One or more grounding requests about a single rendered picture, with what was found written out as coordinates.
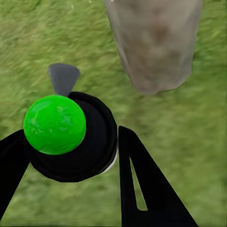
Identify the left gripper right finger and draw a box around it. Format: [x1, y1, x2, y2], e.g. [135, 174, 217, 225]
[118, 126, 198, 227]

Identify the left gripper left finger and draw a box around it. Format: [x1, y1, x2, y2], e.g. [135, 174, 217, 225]
[0, 129, 30, 220]

